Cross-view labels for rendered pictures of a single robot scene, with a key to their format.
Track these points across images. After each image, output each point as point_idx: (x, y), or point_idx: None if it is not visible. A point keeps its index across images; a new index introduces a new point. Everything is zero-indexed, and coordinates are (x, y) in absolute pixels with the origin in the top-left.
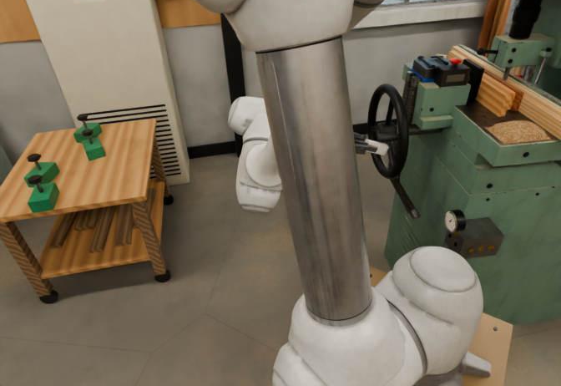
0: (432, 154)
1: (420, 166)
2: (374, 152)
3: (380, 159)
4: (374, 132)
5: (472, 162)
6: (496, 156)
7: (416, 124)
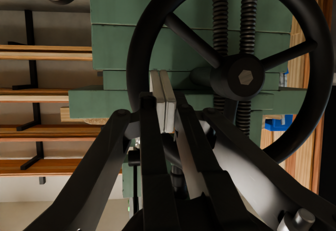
0: (201, 25)
1: None
2: (139, 94)
3: None
4: (305, 36)
5: (106, 72)
6: (69, 104)
7: (195, 95)
